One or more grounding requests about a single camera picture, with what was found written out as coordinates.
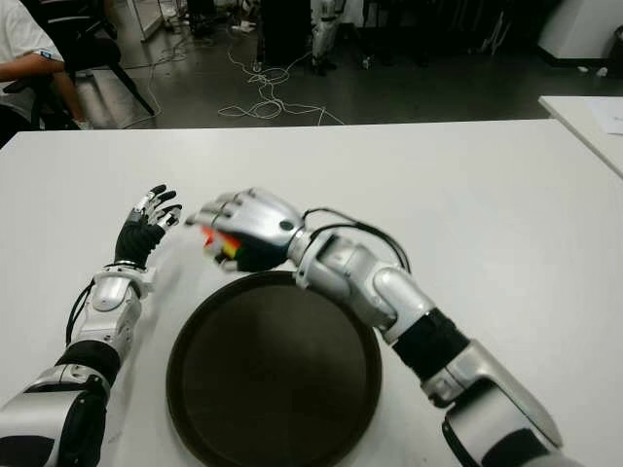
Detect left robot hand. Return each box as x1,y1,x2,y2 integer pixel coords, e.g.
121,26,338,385
115,184,184,269

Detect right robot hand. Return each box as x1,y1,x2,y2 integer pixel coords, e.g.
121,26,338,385
184,187,306,273

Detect multicoloured Rubik's cube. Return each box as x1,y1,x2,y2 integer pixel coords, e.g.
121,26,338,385
202,226,244,267

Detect round dark brown plate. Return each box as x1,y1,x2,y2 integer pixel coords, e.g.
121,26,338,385
165,270,384,467

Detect standing humanoid robot legs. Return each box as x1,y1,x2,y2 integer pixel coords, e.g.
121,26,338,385
310,0,348,75

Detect black office chair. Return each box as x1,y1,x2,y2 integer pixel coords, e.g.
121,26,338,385
28,0,156,131

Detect seated person white shirt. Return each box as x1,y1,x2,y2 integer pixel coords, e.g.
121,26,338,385
0,0,93,147

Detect metal folding stand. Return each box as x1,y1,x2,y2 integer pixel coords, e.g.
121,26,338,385
479,9,512,54

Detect white side table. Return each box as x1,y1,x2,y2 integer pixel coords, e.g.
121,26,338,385
537,94,623,179

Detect white paper sheet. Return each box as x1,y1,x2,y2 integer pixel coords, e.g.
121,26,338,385
588,96,623,135

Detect white cabinet black base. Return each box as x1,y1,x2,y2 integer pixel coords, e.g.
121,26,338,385
534,0,623,64

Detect tangled white floor cable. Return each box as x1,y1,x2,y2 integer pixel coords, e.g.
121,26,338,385
216,26,345,126

